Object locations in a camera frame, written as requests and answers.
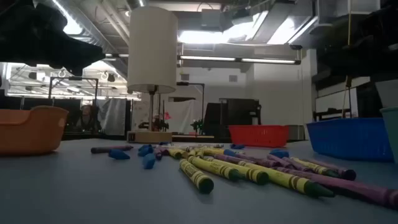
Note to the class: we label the white crayon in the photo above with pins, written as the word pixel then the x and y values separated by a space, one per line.
pixel 199 145

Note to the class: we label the golden yellow crayon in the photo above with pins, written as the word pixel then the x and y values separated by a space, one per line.
pixel 175 153

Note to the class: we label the black metal frame stand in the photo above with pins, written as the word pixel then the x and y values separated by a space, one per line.
pixel 74 78

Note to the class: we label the black pole stand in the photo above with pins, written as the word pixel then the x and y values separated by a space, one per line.
pixel 186 83

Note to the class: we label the red slotted basket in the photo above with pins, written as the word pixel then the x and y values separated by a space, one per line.
pixel 258 135

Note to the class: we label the purple crayon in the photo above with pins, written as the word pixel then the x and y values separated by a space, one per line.
pixel 158 153
pixel 339 171
pixel 109 149
pixel 236 159
pixel 280 160
pixel 357 188

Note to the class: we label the whiteboard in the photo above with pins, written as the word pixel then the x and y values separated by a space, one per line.
pixel 332 102

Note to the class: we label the blue slotted basket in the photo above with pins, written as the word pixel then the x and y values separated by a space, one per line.
pixel 348 138

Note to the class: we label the orange plastic bin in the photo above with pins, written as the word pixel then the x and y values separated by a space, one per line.
pixel 28 130

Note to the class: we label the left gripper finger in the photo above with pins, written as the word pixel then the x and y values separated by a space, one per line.
pixel 77 63
pixel 87 51

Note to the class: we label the silver ventilation duct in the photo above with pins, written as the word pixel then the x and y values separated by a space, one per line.
pixel 93 28

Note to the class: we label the grey box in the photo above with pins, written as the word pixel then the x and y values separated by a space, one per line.
pixel 297 133

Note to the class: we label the grey hanging sheet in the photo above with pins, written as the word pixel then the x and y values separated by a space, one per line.
pixel 113 115

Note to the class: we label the long ceiling light fixture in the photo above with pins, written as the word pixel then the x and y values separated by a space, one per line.
pixel 267 61

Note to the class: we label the teal plastic bin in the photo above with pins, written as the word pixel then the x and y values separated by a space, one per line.
pixel 391 133

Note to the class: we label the blue eraser cap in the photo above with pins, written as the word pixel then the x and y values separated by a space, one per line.
pixel 146 147
pixel 164 143
pixel 149 161
pixel 276 150
pixel 118 154
pixel 229 152
pixel 237 146
pixel 144 152
pixel 280 154

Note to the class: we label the white shade table lamp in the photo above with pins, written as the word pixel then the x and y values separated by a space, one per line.
pixel 152 46

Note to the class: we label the person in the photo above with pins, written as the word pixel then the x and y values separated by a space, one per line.
pixel 87 119

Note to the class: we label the yellow-green crayon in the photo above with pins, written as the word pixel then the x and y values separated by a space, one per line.
pixel 214 151
pixel 194 175
pixel 286 179
pixel 214 168
pixel 196 152
pixel 311 167
pixel 248 173

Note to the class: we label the black cabinet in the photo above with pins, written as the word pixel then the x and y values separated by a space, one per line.
pixel 236 115

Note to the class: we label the white hanging sheet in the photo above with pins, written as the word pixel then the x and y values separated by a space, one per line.
pixel 183 115

